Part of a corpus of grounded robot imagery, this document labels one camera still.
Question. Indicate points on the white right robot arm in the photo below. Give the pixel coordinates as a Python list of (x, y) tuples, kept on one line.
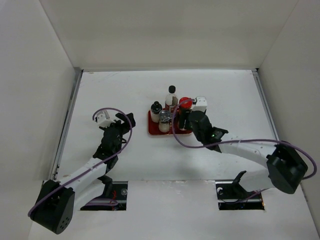
[(283, 168)]

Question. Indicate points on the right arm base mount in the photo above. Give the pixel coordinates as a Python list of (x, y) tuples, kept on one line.
[(231, 196)]

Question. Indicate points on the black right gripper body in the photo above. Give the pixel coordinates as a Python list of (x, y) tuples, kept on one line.
[(199, 136)]

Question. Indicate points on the dark red sauce bottle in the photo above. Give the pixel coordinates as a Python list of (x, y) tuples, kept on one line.
[(171, 100)]

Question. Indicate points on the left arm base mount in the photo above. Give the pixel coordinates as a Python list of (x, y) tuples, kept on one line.
[(113, 197)]

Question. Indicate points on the red lacquer tray gold rim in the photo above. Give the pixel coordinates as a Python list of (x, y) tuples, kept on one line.
[(153, 128)]

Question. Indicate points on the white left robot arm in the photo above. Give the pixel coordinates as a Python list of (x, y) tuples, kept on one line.
[(59, 199)]

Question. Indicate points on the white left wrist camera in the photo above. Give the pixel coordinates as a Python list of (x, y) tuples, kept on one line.
[(103, 119)]

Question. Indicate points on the white lid spice jar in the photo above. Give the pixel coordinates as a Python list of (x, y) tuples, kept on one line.
[(184, 124)]

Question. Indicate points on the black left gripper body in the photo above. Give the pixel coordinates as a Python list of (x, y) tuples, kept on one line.
[(122, 128)]

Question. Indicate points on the black cap clear bottle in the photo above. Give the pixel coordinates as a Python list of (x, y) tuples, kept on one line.
[(155, 109)]

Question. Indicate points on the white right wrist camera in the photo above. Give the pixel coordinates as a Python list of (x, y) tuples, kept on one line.
[(199, 104)]

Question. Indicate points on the red lid white jar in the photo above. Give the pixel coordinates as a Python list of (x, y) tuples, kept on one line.
[(185, 103)]

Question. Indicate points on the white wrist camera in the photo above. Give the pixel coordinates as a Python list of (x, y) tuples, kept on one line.
[(103, 119), (199, 104)]

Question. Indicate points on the grey lid spice jar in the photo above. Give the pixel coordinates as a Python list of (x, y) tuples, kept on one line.
[(164, 121)]

